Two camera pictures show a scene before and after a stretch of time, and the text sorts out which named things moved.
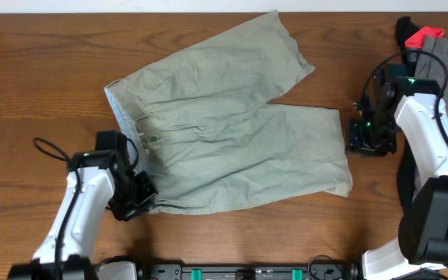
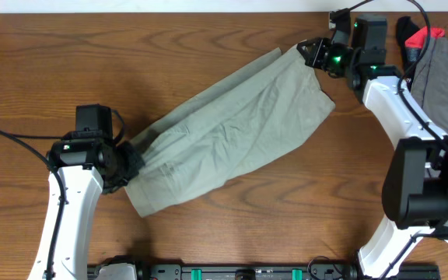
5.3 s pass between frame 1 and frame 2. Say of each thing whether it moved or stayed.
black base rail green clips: stayed
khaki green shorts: moved
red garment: stayed
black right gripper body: moved
